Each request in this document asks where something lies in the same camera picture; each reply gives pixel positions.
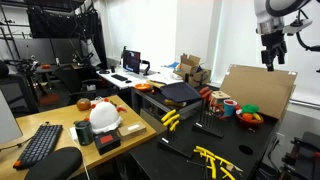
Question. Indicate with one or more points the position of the black tripod rig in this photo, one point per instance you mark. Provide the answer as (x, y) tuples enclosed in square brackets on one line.
[(25, 66)]

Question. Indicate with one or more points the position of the yellow toy banana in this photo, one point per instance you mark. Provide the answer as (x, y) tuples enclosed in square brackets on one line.
[(256, 116)]

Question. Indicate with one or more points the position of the black office chair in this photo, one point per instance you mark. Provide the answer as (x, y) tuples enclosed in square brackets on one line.
[(16, 93), (75, 81)]

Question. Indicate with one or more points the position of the white plush chicken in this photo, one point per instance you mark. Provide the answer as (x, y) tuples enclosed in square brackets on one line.
[(104, 116)]

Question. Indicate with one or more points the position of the small black keyboard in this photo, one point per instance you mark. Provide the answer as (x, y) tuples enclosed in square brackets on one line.
[(119, 77)]

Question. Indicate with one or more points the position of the wooden desk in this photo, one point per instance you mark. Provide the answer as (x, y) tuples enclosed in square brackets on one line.
[(63, 116)]

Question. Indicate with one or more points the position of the brown ball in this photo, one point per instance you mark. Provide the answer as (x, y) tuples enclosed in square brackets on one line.
[(83, 104)]

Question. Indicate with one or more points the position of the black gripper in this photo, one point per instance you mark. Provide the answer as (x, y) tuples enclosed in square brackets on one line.
[(273, 41)]

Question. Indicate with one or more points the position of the orange toy fruit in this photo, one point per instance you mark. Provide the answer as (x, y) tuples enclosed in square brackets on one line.
[(247, 116)]

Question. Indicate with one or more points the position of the open cardboard box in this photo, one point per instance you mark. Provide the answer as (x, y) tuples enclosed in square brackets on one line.
[(190, 63)]

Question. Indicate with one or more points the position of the black computer monitor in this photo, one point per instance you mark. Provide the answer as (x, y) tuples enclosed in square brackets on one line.
[(131, 61)]

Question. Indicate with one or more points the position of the black box red label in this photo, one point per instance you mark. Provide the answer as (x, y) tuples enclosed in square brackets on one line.
[(106, 141)]

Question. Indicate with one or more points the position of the small wooden box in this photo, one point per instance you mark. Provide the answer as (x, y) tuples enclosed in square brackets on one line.
[(220, 96)]

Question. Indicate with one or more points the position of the black computer mouse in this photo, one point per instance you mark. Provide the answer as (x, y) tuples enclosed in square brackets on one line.
[(128, 81)]

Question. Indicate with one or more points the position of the orange bowl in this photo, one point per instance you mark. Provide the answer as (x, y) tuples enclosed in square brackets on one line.
[(142, 87)]

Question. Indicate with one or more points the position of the small cardboard box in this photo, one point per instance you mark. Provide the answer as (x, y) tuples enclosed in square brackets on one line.
[(131, 129)]

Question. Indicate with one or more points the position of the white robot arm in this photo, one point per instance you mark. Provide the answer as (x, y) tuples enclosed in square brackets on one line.
[(266, 13)]

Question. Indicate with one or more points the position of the green toy vegetable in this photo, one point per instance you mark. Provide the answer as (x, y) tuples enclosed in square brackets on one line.
[(250, 108)]

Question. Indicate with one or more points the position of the black padded pouch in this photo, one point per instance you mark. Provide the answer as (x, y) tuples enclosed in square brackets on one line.
[(55, 165)]

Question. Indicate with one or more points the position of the white desk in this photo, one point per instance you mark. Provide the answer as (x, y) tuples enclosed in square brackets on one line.
[(116, 83)]

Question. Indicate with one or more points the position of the black cylinder speaker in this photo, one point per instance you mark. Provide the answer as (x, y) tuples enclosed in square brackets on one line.
[(84, 133)]

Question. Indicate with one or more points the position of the yellow flat object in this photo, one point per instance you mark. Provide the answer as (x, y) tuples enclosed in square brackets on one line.
[(175, 103)]

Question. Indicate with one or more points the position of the black tool rack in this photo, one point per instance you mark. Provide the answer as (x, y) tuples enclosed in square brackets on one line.
[(173, 146), (208, 129)]

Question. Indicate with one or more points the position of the black keyboard orange key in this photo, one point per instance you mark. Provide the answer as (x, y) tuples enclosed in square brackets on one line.
[(40, 145)]

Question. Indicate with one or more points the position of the black clamp fixture orange tips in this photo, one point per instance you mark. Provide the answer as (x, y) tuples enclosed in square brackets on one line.
[(303, 156)]

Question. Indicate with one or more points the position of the white paper stack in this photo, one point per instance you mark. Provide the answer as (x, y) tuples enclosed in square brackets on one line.
[(163, 77)]

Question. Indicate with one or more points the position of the black curtain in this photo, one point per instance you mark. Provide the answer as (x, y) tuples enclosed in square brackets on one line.
[(60, 23)]

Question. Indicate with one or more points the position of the red bowl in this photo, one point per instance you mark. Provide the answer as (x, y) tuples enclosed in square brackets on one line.
[(249, 121)]

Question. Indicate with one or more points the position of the grey partition wall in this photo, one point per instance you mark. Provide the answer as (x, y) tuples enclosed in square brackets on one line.
[(33, 48)]

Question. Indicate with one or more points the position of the small orange object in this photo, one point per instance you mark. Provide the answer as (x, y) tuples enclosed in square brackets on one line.
[(45, 66)]

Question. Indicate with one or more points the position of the black folded cloth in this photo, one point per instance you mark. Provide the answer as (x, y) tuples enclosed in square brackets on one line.
[(180, 91)]

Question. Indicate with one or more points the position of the black curved stand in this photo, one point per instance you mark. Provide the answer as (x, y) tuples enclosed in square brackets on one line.
[(146, 66)]

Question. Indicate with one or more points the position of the metal frame side table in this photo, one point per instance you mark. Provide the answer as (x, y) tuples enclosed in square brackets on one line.
[(156, 101)]

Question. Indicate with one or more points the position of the white monitor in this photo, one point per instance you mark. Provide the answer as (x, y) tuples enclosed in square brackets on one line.
[(8, 120)]

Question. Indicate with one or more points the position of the brown cardboard sheet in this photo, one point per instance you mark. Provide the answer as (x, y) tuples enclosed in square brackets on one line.
[(260, 88)]

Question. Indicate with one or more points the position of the small beige paper tag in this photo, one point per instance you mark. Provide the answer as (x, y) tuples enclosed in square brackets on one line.
[(237, 168)]

